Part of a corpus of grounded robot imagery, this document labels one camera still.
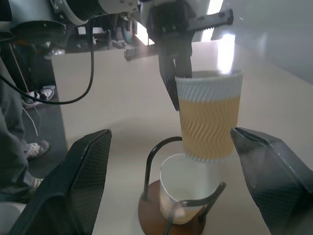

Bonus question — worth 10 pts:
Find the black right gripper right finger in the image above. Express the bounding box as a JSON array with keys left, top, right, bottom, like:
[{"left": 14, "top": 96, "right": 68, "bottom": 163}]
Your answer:
[{"left": 230, "top": 126, "right": 313, "bottom": 235}]

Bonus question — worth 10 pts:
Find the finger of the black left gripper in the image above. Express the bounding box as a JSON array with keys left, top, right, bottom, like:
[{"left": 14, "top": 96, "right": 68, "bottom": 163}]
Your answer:
[
  {"left": 158, "top": 54, "right": 181, "bottom": 112},
  {"left": 175, "top": 54, "right": 193, "bottom": 79}
]

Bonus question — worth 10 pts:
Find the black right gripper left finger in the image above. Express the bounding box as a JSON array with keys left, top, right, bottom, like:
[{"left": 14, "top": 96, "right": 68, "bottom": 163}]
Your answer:
[{"left": 7, "top": 129, "right": 112, "bottom": 235}]

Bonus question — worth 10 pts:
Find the tan and white ribbed cup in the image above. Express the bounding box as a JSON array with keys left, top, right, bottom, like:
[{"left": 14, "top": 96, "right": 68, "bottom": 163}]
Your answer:
[
  {"left": 175, "top": 70, "right": 244, "bottom": 164},
  {"left": 159, "top": 153, "right": 216, "bottom": 225}
]

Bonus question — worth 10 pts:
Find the grey and white sneaker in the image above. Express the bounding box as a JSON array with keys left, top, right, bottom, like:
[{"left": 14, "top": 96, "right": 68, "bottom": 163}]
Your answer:
[{"left": 24, "top": 140, "right": 50, "bottom": 161}]

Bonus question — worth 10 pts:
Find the grey rounded object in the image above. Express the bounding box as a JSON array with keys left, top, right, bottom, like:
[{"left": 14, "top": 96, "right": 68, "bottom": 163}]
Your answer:
[{"left": 0, "top": 202, "right": 26, "bottom": 235}]

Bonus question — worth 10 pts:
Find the grey trouser leg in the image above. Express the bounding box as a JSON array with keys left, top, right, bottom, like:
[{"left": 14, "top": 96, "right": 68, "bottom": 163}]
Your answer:
[{"left": 0, "top": 80, "right": 34, "bottom": 204}]

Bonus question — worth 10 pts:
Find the white and black sneaker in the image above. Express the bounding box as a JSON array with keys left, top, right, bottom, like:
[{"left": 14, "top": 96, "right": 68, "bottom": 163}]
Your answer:
[{"left": 22, "top": 85, "right": 55, "bottom": 108}]

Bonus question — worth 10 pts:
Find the black round disc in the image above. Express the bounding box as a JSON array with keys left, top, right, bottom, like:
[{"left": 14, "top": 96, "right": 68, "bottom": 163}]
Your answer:
[{"left": 11, "top": 21, "right": 67, "bottom": 46}]

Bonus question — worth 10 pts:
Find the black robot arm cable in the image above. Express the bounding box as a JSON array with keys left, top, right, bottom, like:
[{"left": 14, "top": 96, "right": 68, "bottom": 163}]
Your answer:
[{"left": 0, "top": 21, "right": 95, "bottom": 105}]

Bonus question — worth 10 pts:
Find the thin white cord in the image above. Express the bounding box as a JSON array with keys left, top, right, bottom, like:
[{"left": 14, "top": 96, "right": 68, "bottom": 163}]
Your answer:
[{"left": 9, "top": 44, "right": 40, "bottom": 137}]

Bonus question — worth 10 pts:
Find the wooden base wire cup holder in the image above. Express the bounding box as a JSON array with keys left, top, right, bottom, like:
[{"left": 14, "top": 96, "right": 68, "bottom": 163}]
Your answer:
[{"left": 138, "top": 136, "right": 227, "bottom": 235}]

